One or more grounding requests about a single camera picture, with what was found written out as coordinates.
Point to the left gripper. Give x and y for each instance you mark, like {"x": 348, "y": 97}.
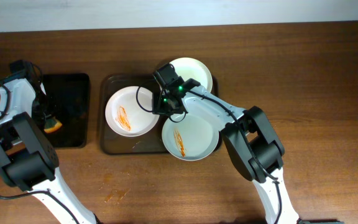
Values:
{"x": 43, "y": 113}

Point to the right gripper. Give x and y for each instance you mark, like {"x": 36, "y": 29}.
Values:
{"x": 159, "y": 106}

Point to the yellow green sponge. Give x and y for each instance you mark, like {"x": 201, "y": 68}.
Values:
{"x": 52, "y": 124}

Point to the white plate top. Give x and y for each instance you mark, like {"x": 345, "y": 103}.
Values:
{"x": 192, "y": 68}

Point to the white plate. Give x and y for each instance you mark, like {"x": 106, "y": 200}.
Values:
{"x": 127, "y": 112}
{"x": 189, "y": 138}
{"x": 192, "y": 68}

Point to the white plate bottom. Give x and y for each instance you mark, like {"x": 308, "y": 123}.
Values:
{"x": 189, "y": 138}

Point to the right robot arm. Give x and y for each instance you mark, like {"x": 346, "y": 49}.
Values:
{"x": 252, "y": 144}

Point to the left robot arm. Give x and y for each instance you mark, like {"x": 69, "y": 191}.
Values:
{"x": 28, "y": 160}

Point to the black rectangular tray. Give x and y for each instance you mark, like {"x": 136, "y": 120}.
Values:
{"x": 70, "y": 96}

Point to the brown plastic serving tray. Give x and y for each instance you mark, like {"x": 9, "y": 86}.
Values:
{"x": 113, "y": 143}

